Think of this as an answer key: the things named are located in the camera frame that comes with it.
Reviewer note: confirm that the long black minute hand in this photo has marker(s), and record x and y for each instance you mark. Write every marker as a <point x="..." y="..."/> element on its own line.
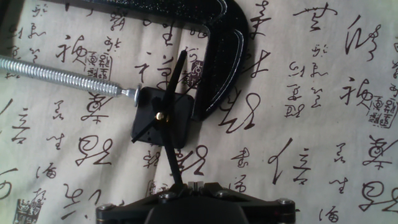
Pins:
<point x="172" y="158"/>

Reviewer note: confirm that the beige calligraphy print cloth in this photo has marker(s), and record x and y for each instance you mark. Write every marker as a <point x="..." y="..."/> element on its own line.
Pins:
<point x="295" y="140"/>

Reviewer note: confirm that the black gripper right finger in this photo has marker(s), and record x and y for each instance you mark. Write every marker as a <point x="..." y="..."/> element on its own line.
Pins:
<point x="270" y="211"/>

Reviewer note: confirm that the black C-clamp with silver screw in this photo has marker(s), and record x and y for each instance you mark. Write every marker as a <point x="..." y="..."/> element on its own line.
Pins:
<point x="227" y="62"/>

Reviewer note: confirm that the black square clock movement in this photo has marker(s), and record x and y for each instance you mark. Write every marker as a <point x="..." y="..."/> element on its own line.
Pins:
<point x="180" y="124"/>

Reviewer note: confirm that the short black hour hand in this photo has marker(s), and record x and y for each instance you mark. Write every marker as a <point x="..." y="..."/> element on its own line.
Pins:
<point x="175" y="76"/>

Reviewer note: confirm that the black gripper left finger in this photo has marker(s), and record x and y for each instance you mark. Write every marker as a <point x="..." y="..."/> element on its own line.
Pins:
<point x="124" y="211"/>

